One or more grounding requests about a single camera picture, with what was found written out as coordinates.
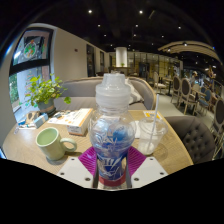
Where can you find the curved grey sofa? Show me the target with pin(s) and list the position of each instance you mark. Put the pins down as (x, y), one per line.
(80, 90)

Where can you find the dark framed wall poster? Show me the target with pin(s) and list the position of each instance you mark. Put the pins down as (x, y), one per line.
(31, 46)

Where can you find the green potted plant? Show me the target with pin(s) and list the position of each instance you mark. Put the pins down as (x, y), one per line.
(45, 91)

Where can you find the grey tufted armchair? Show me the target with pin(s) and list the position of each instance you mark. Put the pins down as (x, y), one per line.
(191, 136)

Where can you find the small light blue box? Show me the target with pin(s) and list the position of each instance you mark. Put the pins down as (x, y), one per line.
(40, 120)

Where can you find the clear blue-labelled water bottle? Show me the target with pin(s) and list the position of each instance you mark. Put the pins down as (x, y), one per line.
(111, 133)

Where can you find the group of ceiling lights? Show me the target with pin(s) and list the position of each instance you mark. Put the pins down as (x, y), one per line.
(140, 12)

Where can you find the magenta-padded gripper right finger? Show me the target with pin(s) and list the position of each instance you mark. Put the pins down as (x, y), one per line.
(146, 170)

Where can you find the group of dining chairs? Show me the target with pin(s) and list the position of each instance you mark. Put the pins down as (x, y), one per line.
(185, 90)

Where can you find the person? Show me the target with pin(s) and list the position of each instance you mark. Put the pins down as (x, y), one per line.
(194, 78)

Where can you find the pale green mug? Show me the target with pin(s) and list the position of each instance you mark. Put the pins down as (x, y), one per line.
(50, 145)

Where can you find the yellow white card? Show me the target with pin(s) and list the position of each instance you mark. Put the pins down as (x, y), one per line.
(151, 115)

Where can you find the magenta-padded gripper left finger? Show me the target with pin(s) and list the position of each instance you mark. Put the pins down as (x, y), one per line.
(78, 171)

